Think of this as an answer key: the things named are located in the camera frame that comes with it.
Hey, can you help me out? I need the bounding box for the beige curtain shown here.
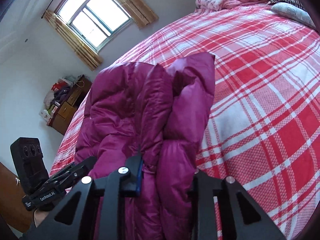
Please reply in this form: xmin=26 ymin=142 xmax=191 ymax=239
xmin=43 ymin=10 xmax=103 ymax=71
xmin=116 ymin=0 xmax=159 ymax=29

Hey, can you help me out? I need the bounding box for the left beige curtain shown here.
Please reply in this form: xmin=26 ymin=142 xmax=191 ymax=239
xmin=43 ymin=10 xmax=103 ymax=71

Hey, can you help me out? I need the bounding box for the brown wooden door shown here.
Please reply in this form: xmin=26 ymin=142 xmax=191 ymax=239
xmin=0 ymin=163 xmax=33 ymax=233

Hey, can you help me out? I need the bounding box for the white box on desk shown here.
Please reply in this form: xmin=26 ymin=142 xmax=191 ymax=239
xmin=39 ymin=109 xmax=52 ymax=122

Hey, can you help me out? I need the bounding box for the person's left hand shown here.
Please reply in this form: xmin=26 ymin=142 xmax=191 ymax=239
xmin=33 ymin=209 xmax=50 ymax=228

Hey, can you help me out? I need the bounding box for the window with metal frame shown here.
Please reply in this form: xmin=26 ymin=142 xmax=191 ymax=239
xmin=57 ymin=0 xmax=132 ymax=52

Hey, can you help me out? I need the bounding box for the right beige curtain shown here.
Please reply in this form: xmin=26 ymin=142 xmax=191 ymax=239
xmin=116 ymin=0 xmax=159 ymax=29

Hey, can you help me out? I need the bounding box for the magenta puffer jacket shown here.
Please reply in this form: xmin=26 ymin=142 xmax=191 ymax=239
xmin=74 ymin=53 xmax=215 ymax=239

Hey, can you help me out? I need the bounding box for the pile of clothes on desk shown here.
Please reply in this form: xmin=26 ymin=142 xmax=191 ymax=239
xmin=43 ymin=75 xmax=75 ymax=110

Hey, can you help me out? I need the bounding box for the brown wooden desk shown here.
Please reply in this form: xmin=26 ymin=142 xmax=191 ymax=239
xmin=48 ymin=75 xmax=92 ymax=135

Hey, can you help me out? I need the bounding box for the grey floral pillow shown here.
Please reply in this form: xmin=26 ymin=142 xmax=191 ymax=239
xmin=271 ymin=2 xmax=316 ymax=30

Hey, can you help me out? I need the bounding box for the red plaid bed sheet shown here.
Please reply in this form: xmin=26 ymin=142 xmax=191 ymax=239
xmin=51 ymin=4 xmax=319 ymax=239

